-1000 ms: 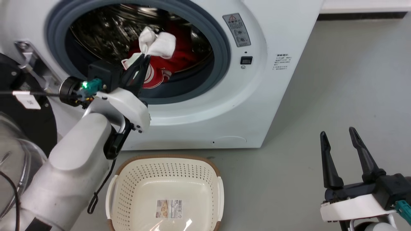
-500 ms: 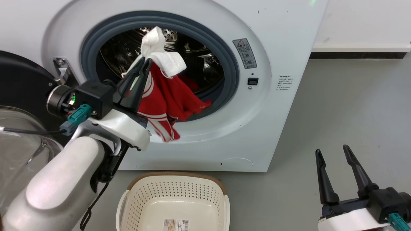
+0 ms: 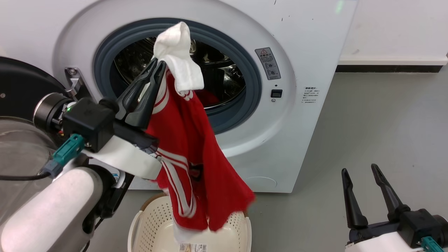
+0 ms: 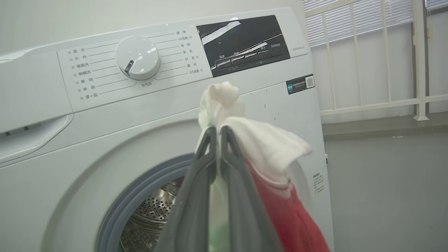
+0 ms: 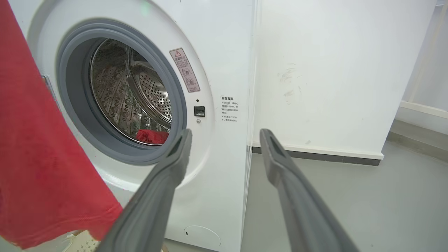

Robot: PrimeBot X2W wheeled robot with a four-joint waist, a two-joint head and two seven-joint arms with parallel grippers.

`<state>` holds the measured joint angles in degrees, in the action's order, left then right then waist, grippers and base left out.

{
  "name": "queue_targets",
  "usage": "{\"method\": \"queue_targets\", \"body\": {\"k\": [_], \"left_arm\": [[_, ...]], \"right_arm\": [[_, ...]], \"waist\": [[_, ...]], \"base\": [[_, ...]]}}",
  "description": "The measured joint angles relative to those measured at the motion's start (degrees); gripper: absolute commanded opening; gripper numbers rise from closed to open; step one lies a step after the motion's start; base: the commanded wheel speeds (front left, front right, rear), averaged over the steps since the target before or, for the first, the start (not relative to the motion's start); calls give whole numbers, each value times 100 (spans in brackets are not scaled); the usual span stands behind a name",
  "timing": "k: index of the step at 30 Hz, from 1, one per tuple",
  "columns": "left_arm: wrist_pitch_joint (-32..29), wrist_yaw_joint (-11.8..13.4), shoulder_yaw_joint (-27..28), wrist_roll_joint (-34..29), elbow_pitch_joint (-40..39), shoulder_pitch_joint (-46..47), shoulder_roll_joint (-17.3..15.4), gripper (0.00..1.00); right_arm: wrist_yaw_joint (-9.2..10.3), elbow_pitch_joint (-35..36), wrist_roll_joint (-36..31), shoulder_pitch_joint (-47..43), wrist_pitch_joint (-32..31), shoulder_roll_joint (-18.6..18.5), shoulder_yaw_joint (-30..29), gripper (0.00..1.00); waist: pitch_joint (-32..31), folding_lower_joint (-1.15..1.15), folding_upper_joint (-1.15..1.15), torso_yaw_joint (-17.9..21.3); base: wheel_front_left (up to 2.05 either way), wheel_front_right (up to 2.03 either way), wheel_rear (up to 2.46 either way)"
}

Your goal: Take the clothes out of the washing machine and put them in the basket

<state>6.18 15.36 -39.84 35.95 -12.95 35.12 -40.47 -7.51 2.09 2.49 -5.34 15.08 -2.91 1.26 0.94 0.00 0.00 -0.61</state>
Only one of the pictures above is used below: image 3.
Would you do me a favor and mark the dark wall baseboard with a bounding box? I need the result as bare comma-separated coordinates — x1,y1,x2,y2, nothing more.
335,64,444,74

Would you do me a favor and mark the white front-load washing machine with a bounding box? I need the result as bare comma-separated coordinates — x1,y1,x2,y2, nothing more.
0,0,359,194

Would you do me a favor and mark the cream perforated laundry basket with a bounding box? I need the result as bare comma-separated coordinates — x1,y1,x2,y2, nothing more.
127,192,253,252

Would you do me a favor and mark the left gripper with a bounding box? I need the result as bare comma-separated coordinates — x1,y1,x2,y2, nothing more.
83,58,167,180

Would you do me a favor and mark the metal door hinge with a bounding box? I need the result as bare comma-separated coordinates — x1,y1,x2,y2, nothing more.
64,66,96,103

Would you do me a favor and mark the black round washer door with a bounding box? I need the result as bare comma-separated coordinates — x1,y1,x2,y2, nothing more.
0,56,70,224

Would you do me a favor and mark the small printed text sticker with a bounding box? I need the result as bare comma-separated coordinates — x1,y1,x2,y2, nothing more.
302,86,319,105

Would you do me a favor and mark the thin black cable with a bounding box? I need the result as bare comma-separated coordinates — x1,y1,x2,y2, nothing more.
0,171,53,181

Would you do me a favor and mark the barcode sticker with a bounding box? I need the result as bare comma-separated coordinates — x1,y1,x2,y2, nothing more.
179,243,208,252

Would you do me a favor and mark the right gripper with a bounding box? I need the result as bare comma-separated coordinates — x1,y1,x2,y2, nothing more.
341,163,426,252

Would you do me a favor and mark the round filter cover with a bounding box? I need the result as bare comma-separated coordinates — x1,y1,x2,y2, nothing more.
244,176,278,193

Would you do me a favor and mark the grey warning label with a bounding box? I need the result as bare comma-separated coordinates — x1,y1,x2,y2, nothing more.
254,47,281,81

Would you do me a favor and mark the teal cable connector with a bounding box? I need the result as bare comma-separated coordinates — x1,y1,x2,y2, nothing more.
421,236,445,252
43,133,86,179

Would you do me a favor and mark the grey rubber door gasket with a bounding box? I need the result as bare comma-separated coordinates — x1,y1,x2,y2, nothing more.
93,17,263,135

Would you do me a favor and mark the red white striped garment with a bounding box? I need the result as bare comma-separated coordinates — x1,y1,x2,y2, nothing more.
145,21,256,243

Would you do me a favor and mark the steel washer drum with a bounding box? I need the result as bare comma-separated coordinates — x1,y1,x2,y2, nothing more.
113,36,246,110

